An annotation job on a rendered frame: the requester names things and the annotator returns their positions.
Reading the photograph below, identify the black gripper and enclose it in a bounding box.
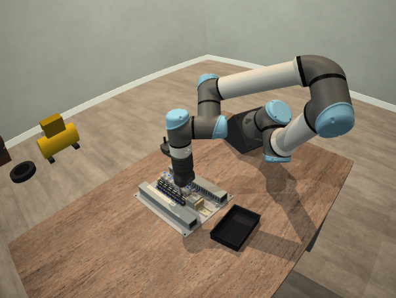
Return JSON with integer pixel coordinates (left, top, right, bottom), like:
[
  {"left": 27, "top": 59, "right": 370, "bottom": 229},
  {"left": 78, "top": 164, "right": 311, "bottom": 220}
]
[{"left": 160, "top": 137, "right": 195, "bottom": 194}]

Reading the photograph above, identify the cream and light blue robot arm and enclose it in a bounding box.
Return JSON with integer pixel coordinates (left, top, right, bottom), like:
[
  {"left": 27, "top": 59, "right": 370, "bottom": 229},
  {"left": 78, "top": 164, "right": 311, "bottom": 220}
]
[{"left": 166, "top": 54, "right": 355, "bottom": 163}]

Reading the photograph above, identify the grey relay panel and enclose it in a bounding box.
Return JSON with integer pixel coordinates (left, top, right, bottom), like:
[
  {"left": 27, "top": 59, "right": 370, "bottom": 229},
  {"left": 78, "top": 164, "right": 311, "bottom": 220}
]
[{"left": 133, "top": 174, "right": 234, "bottom": 238}]

